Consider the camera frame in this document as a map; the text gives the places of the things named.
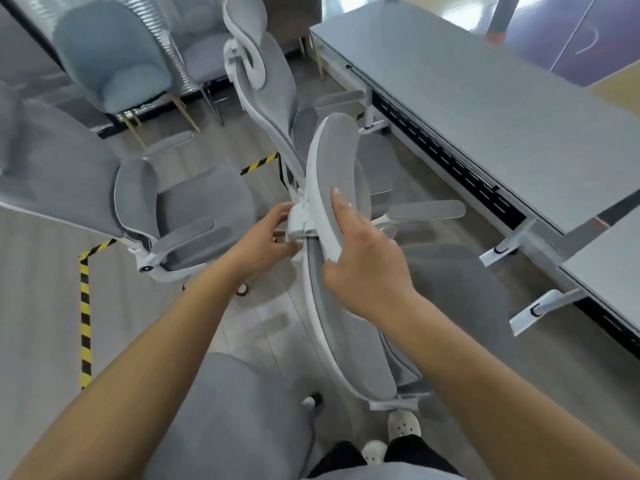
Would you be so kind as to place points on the person's left hand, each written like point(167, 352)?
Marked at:
point(265, 244)

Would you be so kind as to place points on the person's right hand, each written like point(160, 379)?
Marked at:
point(370, 269)

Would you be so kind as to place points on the person's left forearm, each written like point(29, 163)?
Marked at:
point(140, 369)

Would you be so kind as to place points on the person's right forearm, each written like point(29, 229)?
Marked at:
point(500, 404)

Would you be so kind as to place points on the person's black trousers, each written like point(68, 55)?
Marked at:
point(420, 447)

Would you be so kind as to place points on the black yellow floor tape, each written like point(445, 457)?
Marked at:
point(260, 163)
point(85, 319)

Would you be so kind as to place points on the blue grey tub chair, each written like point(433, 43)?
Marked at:
point(110, 49)

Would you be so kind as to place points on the basketball hoop stand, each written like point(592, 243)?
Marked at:
point(502, 17)

